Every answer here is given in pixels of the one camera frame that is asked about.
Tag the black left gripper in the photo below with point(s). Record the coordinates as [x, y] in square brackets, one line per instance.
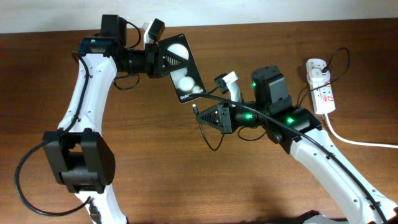
[154, 61]

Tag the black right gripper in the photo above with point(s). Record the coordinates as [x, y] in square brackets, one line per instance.
[226, 122]

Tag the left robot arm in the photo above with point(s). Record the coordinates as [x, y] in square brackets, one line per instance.
[78, 155]

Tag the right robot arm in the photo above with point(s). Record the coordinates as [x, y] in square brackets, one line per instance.
[301, 135]

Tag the white power strip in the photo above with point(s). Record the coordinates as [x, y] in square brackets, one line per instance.
[322, 95]

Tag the white USB wall adapter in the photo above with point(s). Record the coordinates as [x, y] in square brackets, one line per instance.
[315, 75]

